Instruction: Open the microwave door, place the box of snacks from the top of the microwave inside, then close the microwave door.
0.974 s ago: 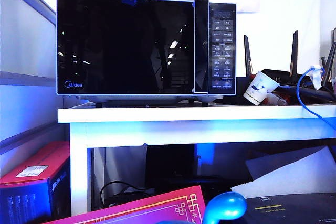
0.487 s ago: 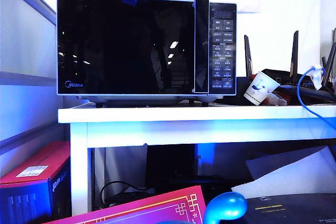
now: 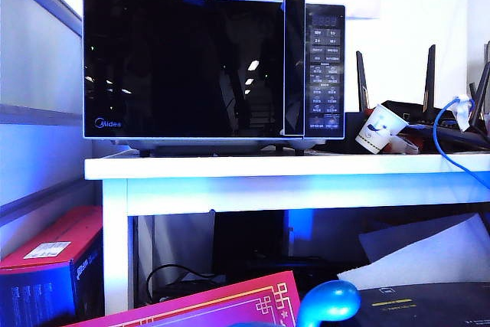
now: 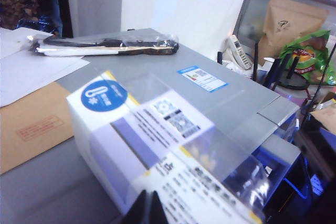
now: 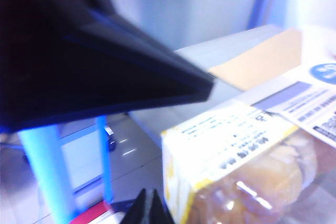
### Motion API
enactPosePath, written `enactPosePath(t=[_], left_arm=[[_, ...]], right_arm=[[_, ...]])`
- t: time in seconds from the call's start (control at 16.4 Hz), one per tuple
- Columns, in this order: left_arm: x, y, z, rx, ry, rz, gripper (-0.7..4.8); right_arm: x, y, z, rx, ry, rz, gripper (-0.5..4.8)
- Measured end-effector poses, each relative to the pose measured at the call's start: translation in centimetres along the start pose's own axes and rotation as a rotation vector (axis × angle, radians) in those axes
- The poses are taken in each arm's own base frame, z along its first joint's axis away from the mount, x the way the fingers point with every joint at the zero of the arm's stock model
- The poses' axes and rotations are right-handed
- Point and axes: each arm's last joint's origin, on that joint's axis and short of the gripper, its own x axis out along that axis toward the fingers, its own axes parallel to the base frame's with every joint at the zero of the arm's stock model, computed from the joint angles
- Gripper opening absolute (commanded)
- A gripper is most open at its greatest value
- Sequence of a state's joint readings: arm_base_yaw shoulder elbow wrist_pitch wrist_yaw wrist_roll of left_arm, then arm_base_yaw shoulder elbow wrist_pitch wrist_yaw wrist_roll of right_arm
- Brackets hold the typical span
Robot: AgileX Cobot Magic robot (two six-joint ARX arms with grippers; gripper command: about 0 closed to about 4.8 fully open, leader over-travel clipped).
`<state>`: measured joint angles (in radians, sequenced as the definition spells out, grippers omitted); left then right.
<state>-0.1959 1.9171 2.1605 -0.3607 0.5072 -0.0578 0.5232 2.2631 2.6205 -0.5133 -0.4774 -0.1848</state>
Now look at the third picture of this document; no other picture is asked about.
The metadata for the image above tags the black glass microwave door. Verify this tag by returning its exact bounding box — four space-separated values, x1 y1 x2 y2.
82 0 306 139

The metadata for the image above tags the silver Midea microwave oven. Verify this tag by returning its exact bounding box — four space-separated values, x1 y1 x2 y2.
82 0 346 158

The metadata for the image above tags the magenta box gold pattern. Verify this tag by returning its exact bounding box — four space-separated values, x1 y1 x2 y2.
60 270 302 327

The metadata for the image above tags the red and black cardboard box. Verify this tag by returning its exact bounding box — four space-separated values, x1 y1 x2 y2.
0 205 104 327

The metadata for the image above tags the black box yellow print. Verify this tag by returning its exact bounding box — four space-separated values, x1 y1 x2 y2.
344 283 490 327

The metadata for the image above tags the white table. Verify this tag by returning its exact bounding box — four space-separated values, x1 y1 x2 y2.
83 150 490 316

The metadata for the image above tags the black computer case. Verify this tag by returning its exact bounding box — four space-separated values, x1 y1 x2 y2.
212 210 341 297

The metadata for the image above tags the white paper cup blue print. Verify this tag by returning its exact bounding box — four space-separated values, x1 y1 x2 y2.
354 103 410 155

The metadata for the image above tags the small red white package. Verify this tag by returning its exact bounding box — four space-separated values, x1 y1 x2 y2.
382 131 424 155

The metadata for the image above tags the black router with antennas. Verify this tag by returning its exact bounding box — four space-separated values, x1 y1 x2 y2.
344 44 490 152

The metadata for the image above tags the grey paper sheet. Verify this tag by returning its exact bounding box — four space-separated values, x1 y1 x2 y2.
358 212 478 266

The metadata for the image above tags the glossy blue rounded object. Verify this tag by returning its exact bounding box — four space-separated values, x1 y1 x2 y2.
296 280 361 327

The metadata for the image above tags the white paper sheet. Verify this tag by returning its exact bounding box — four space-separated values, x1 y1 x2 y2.
336 212 490 292

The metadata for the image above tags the thin black power cable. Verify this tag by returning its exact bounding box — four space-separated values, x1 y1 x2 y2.
146 263 219 305

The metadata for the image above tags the blue network cable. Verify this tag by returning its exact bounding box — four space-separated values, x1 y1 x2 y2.
432 95 490 190

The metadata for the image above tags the grey partition frame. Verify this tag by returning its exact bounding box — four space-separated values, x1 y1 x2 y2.
0 0 95 228

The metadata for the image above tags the white tag on cable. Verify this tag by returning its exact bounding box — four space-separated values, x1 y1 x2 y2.
451 93 475 132

